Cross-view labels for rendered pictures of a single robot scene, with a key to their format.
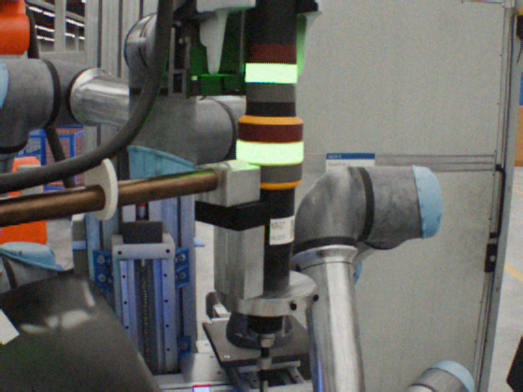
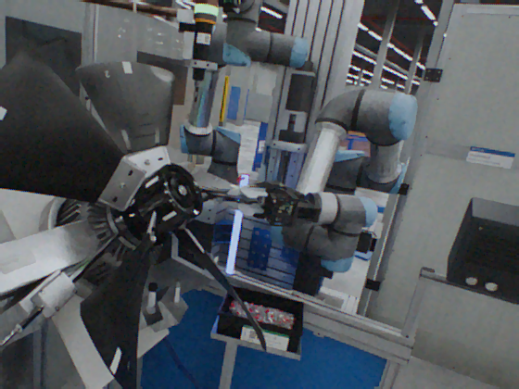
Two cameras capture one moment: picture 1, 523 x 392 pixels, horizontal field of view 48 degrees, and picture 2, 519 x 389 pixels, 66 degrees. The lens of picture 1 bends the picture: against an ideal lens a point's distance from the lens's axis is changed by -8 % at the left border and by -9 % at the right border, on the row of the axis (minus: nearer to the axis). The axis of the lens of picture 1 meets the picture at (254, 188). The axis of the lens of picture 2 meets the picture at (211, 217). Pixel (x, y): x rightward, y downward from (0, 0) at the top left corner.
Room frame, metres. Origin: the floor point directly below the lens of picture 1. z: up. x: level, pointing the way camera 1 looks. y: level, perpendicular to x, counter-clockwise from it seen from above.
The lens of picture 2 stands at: (-0.21, -0.59, 1.41)
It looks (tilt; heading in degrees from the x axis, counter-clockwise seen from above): 17 degrees down; 38
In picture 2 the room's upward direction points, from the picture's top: 8 degrees clockwise
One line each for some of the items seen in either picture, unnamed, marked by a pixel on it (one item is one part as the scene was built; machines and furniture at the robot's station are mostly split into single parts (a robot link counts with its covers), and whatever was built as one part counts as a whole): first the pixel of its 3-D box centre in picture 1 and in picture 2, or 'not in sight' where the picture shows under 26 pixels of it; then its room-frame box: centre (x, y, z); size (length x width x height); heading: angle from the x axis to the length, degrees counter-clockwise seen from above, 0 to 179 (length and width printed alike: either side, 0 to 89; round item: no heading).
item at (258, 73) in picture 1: (271, 73); not in sight; (0.42, -0.01, 1.61); 0.03 x 0.03 x 0.01
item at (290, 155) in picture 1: (270, 149); (206, 10); (0.42, -0.01, 1.56); 0.04 x 0.04 x 0.01
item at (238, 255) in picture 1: (258, 234); (197, 41); (0.41, 0.00, 1.50); 0.09 x 0.07 x 0.10; 138
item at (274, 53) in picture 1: (271, 54); not in sight; (0.42, -0.01, 1.62); 0.03 x 0.03 x 0.01
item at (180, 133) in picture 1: (173, 136); (245, 43); (0.69, 0.09, 1.54); 0.11 x 0.08 x 0.11; 140
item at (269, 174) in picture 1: (269, 169); (205, 18); (0.42, -0.01, 1.54); 0.04 x 0.04 x 0.01
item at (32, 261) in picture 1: (26, 275); (225, 144); (1.15, 0.46, 1.20); 0.13 x 0.12 x 0.14; 140
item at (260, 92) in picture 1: (271, 92); not in sight; (0.42, -0.01, 1.59); 0.03 x 0.03 x 0.01
